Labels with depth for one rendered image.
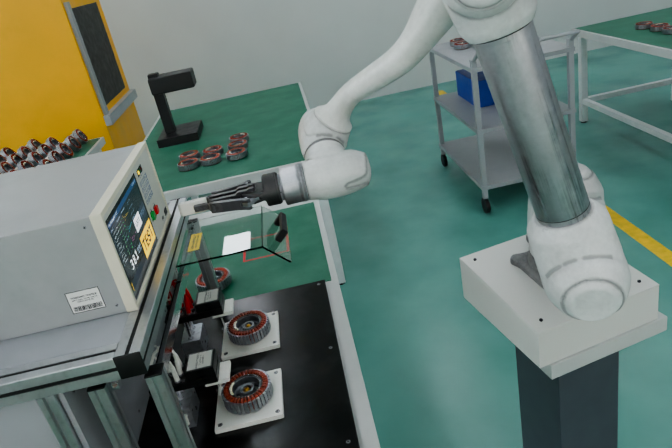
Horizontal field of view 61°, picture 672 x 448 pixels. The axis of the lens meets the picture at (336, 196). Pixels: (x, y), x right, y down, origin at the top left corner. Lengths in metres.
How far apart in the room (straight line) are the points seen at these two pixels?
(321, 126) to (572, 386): 0.88
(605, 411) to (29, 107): 4.32
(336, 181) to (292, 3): 5.17
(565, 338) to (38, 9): 4.19
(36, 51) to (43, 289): 3.76
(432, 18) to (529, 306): 0.67
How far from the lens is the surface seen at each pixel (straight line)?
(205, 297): 1.50
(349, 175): 1.28
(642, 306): 1.48
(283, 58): 6.43
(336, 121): 1.37
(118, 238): 1.13
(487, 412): 2.33
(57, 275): 1.15
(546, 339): 1.34
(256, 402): 1.33
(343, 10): 6.43
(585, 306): 1.15
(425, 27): 1.14
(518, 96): 1.00
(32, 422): 1.19
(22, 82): 4.91
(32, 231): 1.12
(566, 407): 1.62
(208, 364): 1.29
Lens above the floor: 1.66
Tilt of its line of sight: 23 degrees down
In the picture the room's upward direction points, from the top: 12 degrees counter-clockwise
